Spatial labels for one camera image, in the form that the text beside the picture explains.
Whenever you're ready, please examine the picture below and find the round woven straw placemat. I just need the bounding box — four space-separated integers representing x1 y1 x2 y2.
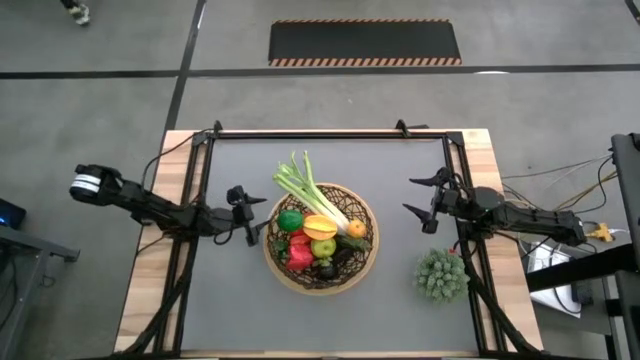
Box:
262 181 381 296

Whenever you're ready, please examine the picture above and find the white box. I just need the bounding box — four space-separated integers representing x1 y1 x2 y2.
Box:
527 239 585 317

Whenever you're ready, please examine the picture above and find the black equipment stand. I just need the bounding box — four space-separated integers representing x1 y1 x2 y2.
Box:
609 132 640 251

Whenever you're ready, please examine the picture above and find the grey metal desk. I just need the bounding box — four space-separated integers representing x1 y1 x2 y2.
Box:
0 224 81 360

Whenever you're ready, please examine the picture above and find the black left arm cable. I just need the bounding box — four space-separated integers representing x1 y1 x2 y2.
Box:
141 130 211 189

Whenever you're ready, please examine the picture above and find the light green apple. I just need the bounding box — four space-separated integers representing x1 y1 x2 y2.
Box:
311 237 338 260

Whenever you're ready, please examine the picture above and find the red and yellow mango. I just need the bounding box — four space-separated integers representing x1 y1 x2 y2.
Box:
302 214 339 242

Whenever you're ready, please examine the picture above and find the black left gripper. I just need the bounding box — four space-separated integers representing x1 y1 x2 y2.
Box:
227 184 272 247

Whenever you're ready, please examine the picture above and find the dark green round lime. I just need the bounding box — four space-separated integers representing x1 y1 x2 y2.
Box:
277 209 305 233

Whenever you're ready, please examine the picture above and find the black hazard-striped floor mat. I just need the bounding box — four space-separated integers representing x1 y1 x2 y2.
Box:
268 18 463 68

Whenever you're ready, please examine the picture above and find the person's foot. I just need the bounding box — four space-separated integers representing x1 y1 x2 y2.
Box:
59 0 92 26

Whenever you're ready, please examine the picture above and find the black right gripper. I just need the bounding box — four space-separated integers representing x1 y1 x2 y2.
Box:
402 167 464 235

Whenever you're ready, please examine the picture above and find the dark green cucumber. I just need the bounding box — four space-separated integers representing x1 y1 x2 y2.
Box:
335 234 373 253

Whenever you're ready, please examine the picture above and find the dark purple eggplant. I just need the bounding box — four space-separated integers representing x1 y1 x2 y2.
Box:
315 248 355 281

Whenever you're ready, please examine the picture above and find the black metal table frame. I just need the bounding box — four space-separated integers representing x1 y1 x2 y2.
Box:
117 128 544 360

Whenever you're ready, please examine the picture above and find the yellow power splitter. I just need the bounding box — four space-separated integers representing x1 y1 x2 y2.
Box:
585 223 616 244

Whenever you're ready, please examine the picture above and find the black metal beam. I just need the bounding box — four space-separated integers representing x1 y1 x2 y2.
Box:
524 243 640 294

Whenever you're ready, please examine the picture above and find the dark device with blue light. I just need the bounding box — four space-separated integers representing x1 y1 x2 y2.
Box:
0 197 27 231

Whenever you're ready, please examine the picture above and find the green onion bunch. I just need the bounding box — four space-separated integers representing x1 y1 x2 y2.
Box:
272 150 351 236

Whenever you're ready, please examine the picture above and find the green artificial succulent plant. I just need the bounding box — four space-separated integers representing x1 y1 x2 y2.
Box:
413 247 472 305

